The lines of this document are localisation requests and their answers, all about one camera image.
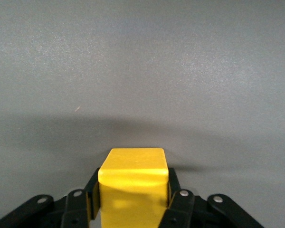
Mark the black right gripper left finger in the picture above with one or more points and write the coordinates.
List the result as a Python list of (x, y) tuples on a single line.
[(76, 209)]

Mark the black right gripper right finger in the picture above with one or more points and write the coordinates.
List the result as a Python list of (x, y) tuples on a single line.
[(183, 209)]

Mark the yellow cube block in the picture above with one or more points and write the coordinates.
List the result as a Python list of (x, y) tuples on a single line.
[(133, 180)]

